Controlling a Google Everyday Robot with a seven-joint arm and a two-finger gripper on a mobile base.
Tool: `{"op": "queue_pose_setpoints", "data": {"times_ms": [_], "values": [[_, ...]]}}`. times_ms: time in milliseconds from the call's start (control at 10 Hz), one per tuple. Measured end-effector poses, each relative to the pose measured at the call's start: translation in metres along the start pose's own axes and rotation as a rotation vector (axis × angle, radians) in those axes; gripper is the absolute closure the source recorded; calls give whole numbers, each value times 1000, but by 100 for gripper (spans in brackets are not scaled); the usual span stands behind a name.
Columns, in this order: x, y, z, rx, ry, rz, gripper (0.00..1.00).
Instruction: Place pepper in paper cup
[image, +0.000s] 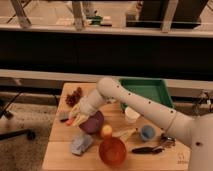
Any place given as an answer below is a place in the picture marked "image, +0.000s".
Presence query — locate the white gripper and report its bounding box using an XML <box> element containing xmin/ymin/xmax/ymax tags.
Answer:
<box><xmin>69</xmin><ymin>89</ymin><xmax>106</xmax><ymax>126</ymax></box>

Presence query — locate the small orange pepper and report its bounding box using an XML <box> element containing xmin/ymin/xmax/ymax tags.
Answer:
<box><xmin>65</xmin><ymin>118</ymin><xmax>75</xmax><ymax>126</ymax></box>

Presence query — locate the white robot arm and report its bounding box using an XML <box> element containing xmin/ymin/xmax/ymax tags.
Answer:
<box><xmin>69</xmin><ymin>77</ymin><xmax>213</xmax><ymax>171</ymax></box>

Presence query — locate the white paper cup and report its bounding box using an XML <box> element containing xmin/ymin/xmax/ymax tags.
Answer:
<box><xmin>125</xmin><ymin>107</ymin><xmax>140</xmax><ymax>124</ymax></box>

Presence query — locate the small blue cup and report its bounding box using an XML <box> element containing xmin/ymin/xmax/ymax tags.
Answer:
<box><xmin>140</xmin><ymin>125</ymin><xmax>155</xmax><ymax>142</ymax></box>

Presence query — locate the dark red grape bunch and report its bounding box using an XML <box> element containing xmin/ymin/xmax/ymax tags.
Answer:
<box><xmin>65</xmin><ymin>87</ymin><xmax>82</xmax><ymax>107</ymax></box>

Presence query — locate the grey rectangular block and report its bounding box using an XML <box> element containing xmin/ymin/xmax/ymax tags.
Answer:
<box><xmin>59</xmin><ymin>112</ymin><xmax>69</xmax><ymax>122</ymax></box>

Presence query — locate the crumpled blue cloth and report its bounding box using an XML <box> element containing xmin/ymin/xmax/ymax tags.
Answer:
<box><xmin>70</xmin><ymin>134</ymin><xmax>93</xmax><ymax>156</ymax></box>

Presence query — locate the yellow red apple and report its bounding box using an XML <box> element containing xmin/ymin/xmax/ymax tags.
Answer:
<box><xmin>100</xmin><ymin>124</ymin><xmax>113</xmax><ymax>138</ymax></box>

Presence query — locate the orange plastic bowl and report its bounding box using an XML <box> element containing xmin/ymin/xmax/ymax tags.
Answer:
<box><xmin>99</xmin><ymin>137</ymin><xmax>127</xmax><ymax>167</ymax></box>

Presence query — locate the black office chair base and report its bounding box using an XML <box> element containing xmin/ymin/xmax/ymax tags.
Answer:
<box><xmin>0</xmin><ymin>93</ymin><xmax>36</xmax><ymax>141</ymax></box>

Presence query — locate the green plastic tray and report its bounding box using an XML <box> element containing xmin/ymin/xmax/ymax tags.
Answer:
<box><xmin>119</xmin><ymin>78</ymin><xmax>174</xmax><ymax>108</ymax></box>

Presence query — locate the shiny metal clip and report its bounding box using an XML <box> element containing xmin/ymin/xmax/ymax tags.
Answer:
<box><xmin>160</xmin><ymin>133</ymin><xmax>175</xmax><ymax>148</ymax></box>

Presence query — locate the black handled tool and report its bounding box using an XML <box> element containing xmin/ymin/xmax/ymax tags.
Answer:
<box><xmin>131</xmin><ymin>147</ymin><xmax>164</xmax><ymax>154</ymax></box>

